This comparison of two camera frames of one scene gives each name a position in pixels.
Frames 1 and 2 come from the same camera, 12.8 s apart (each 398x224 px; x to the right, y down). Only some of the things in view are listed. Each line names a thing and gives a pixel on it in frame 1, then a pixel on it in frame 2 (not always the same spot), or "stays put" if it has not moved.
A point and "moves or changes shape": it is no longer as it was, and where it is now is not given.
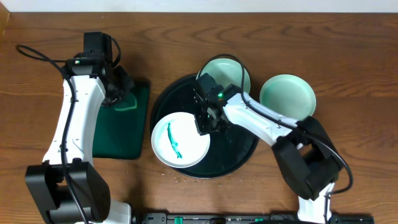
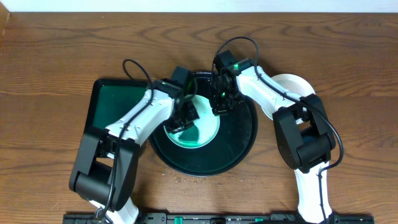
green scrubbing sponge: x=129 y=102 -> x=191 y=135
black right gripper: x=203 y=127 -> x=219 y=108
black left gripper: x=123 y=83 -> x=181 y=121
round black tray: x=229 y=147 stays put
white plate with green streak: x=176 y=142 -> x=295 y=85
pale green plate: x=226 y=71 moves or changes shape
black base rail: x=242 y=218 stays put
